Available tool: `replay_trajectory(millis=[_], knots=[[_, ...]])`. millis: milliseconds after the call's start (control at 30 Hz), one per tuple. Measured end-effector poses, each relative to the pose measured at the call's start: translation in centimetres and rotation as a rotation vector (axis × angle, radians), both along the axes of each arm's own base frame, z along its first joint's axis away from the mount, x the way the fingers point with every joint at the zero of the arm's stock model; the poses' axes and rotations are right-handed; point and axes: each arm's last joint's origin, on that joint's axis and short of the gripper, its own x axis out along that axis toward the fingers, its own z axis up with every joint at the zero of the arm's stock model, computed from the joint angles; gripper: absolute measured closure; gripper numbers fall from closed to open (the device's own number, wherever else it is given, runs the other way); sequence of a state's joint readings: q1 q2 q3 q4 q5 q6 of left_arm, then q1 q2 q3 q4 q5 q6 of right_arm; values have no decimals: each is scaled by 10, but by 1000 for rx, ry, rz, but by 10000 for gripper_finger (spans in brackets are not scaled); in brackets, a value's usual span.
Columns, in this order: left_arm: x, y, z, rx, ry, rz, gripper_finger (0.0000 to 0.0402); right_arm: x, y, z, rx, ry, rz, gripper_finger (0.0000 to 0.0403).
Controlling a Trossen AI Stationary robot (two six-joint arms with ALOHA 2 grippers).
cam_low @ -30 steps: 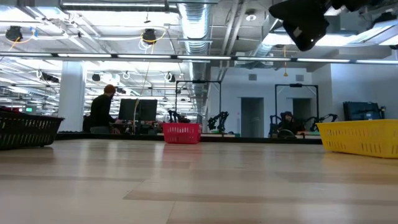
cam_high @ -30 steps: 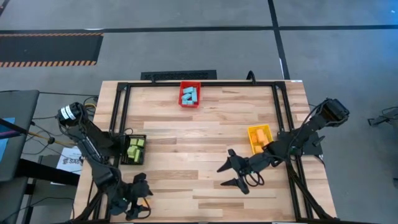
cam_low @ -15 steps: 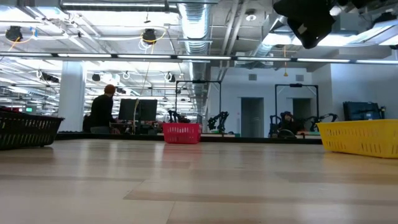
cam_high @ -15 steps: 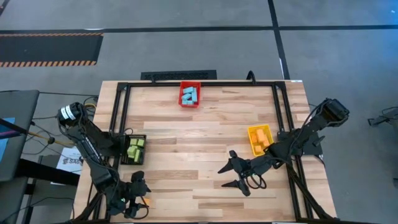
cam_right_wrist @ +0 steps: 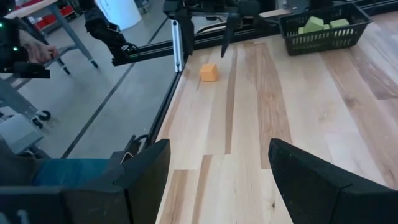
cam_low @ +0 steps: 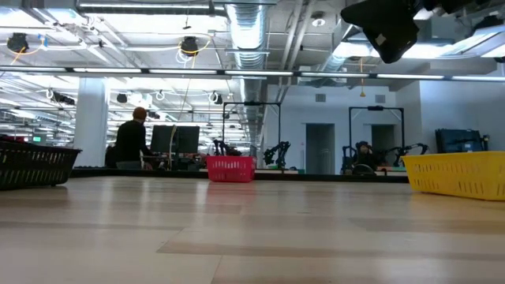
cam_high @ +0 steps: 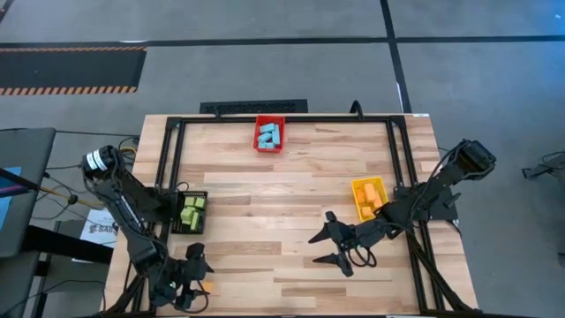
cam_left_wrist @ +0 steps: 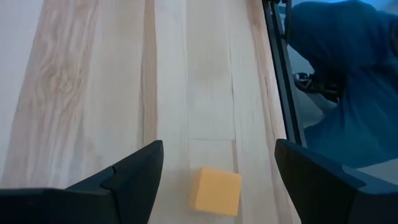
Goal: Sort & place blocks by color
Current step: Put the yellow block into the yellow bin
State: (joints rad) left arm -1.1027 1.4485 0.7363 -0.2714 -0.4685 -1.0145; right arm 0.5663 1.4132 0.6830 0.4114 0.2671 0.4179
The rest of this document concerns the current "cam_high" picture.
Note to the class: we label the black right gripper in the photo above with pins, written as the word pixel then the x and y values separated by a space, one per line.
pixel 364 236

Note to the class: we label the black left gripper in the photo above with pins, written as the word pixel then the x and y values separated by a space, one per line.
pixel 170 280

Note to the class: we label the small orange foam block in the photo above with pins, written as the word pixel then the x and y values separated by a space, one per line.
pixel 209 287

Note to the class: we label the green foam block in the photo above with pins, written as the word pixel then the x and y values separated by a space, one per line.
pixel 187 214
pixel 195 221
pixel 200 202
pixel 190 201

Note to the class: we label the blue foam block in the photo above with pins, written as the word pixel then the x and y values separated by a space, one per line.
pixel 267 128
pixel 265 137
pixel 266 145
pixel 276 135

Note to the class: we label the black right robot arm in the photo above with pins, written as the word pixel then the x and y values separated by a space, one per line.
pixel 441 185

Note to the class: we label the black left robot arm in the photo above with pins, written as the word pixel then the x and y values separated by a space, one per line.
pixel 128 207

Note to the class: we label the black plastic basket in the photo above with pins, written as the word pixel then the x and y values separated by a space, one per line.
pixel 176 221

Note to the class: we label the yellow plastic basket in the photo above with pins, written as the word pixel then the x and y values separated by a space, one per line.
pixel 383 187

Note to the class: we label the white paper sign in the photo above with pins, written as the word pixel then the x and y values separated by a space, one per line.
pixel 101 227

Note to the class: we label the red plastic basket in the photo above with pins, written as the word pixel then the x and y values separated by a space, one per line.
pixel 269 151

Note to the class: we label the black desk leg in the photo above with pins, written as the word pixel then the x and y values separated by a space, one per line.
pixel 66 245

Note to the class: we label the black floor vent grille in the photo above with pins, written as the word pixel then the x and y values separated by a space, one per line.
pixel 253 106

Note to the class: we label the grey desk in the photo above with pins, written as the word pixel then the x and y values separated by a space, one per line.
pixel 22 185

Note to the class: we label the blue sheet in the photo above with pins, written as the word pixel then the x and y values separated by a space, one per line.
pixel 6 194

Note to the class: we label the black hazard stripe mat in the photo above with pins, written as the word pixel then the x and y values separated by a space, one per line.
pixel 66 70

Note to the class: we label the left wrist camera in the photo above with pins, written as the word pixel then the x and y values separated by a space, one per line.
pixel 195 252

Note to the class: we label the black aluminium table frame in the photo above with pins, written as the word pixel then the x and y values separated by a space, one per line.
pixel 331 119

